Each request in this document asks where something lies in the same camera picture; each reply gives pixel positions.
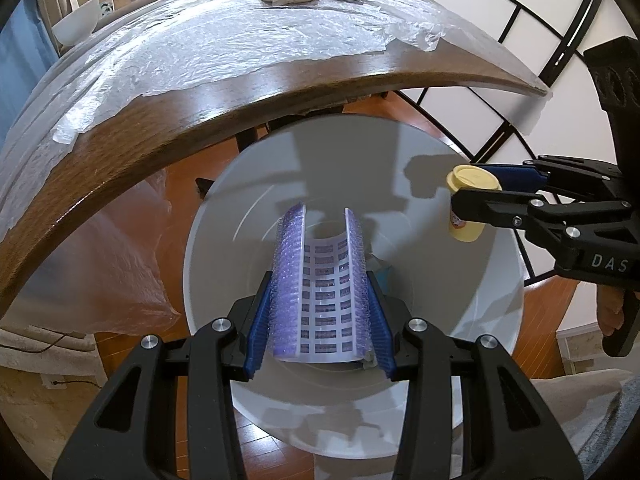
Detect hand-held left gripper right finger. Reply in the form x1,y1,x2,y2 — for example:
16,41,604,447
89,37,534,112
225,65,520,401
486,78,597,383
365,270,586,480

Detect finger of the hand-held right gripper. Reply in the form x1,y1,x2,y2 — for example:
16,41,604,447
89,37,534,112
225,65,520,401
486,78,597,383
474,156,624,202
449,187,637,267

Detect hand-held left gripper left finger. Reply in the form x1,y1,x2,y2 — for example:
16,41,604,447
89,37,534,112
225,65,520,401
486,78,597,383
52,270,281,480

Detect yellow plastic cup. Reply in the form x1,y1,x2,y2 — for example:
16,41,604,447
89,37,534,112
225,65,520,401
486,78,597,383
446,164,502,243

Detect white trash bin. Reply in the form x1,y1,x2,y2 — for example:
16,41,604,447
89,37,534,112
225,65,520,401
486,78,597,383
182,114,526,460

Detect purple blister pack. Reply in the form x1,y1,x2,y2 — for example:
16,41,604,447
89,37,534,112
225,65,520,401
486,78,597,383
270,202,373,363

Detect person's right hand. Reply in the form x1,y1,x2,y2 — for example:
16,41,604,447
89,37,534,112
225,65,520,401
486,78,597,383
596,286,625,337

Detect grey cloth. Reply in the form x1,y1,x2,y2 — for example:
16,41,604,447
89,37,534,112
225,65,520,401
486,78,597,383
530,370,640,480

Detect black framed paper screen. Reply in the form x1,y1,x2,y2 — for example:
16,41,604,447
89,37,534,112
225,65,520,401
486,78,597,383
385,0,640,286

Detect white footed bowl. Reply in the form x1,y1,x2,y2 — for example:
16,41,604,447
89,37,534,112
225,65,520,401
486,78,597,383
52,0,99,46

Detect blue curtain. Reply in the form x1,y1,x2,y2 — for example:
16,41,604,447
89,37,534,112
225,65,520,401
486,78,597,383
0,0,56,146

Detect black cable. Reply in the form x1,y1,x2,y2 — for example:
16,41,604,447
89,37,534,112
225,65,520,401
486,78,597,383
0,332,76,356

